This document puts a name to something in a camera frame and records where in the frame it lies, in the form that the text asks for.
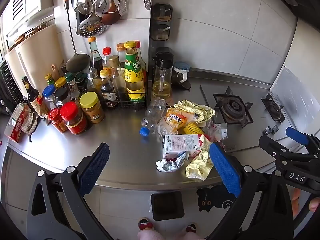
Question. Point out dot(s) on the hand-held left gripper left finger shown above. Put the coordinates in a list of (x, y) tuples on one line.
[(95, 167)]

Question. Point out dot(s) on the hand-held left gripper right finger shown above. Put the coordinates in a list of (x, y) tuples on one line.
[(225, 170)]

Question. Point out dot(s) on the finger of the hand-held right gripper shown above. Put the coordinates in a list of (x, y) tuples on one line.
[(297, 135), (268, 143)]

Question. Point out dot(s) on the yellow printed plastic bag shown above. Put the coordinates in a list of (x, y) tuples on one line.
[(197, 110)]

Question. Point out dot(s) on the dark trash bin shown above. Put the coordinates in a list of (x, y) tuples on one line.
[(167, 205)]

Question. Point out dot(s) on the person's right hand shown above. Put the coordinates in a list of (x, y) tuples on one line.
[(315, 204)]

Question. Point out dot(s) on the grey stove knob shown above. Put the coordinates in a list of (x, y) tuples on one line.
[(268, 130), (275, 129)]

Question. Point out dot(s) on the pale yellow plastic bag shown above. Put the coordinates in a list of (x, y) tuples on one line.
[(198, 168)]

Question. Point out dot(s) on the black cat floor mat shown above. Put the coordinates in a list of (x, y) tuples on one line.
[(212, 200)]

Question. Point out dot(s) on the black gas stove burner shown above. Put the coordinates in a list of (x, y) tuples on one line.
[(273, 108), (231, 107)]

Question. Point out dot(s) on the clear plastic wrapper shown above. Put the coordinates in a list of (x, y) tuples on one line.
[(217, 132)]

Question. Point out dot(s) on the foil splash guard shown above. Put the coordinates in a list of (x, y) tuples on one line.
[(292, 87)]

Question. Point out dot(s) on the white milk carton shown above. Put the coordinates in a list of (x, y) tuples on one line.
[(180, 146)]

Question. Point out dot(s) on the yellow foam fruit net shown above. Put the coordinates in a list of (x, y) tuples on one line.
[(192, 130)]

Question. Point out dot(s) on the large red lid jar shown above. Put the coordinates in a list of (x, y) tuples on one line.
[(73, 120)]

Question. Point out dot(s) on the crumpled silver wrapper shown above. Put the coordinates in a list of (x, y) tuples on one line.
[(170, 164)]

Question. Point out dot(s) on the small red lid jar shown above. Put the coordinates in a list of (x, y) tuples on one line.
[(56, 120)]

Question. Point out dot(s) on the red bow slipper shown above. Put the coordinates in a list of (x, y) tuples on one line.
[(145, 224), (191, 228)]

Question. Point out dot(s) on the orange snack packet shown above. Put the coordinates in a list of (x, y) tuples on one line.
[(175, 120)]

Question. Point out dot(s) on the pink trouser leg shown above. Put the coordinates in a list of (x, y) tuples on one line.
[(190, 236), (151, 235)]

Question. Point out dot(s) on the patterned pouch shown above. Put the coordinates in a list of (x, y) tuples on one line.
[(31, 125)]

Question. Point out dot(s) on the black lid jar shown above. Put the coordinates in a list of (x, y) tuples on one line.
[(61, 97)]

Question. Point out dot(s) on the clear plastic bottle blue cap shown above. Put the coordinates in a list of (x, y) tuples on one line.
[(152, 115)]

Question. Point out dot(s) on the small dark bottle yellow cap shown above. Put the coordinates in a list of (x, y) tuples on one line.
[(107, 87)]

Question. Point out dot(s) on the blue lid bottle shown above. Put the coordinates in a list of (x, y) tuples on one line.
[(48, 95)]

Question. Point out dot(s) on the dark green lid jar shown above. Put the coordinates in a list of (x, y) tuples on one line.
[(80, 82)]

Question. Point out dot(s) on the glass oil cruet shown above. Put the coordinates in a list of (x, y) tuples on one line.
[(92, 80)]

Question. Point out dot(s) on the spice shaker green cap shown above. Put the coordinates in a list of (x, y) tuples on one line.
[(71, 83)]

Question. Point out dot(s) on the red white carton box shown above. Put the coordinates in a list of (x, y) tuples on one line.
[(17, 123)]

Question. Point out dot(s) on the small yellow lid jar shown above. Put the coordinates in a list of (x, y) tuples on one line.
[(61, 82)]

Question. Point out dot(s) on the large bottle green label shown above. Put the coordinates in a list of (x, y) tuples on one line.
[(135, 77)]

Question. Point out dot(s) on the dark bottle black label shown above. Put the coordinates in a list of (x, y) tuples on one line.
[(30, 92)]

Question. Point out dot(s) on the green spice bottle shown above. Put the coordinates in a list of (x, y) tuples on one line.
[(50, 79)]

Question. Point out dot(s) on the gold cap bottle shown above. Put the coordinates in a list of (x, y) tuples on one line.
[(115, 67)]

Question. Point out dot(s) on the glass jar blue lid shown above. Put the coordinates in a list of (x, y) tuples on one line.
[(180, 71)]

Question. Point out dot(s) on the red cap bottle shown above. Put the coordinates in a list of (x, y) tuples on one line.
[(107, 58)]

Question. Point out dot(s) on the tall dark sauce bottle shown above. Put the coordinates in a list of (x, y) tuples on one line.
[(95, 57)]

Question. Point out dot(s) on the glass oil dispenser black lid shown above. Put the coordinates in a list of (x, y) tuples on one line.
[(162, 77)]

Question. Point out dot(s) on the orange cap bottle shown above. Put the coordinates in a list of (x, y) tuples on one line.
[(121, 53)]

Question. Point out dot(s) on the black dish rack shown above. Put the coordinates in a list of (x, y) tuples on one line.
[(7, 85)]

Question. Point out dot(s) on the cream cutting board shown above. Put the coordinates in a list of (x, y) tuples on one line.
[(32, 52)]

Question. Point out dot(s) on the round steel skimmer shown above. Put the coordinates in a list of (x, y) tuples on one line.
[(90, 27)]

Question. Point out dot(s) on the slotted steel spoon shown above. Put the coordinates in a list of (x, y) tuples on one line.
[(122, 5)]

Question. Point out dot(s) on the wall-mounted spice boxes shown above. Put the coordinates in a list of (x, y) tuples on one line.
[(161, 32)]

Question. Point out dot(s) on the white window frame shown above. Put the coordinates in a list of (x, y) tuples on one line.
[(22, 5)]

